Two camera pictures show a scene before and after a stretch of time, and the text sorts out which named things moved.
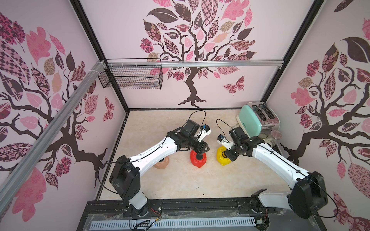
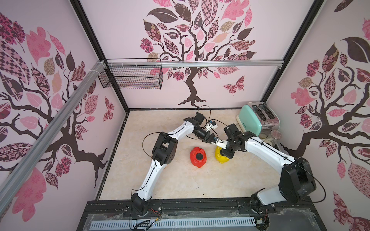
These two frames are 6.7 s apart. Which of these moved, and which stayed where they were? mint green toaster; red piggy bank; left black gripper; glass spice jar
Moved: left black gripper
Stayed: red piggy bank; mint green toaster; glass spice jar
